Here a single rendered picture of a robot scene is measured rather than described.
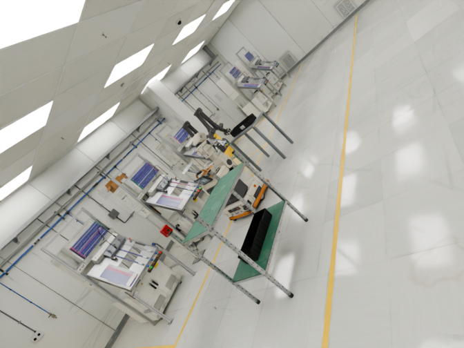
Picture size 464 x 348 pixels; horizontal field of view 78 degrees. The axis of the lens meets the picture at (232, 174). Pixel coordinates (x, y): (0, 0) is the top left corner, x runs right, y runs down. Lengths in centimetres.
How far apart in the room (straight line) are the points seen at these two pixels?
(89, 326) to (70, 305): 49
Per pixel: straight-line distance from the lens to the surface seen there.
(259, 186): 437
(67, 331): 598
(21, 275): 598
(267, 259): 256
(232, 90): 898
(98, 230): 464
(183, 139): 622
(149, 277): 466
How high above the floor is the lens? 162
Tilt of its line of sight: 14 degrees down
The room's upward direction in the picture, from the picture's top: 48 degrees counter-clockwise
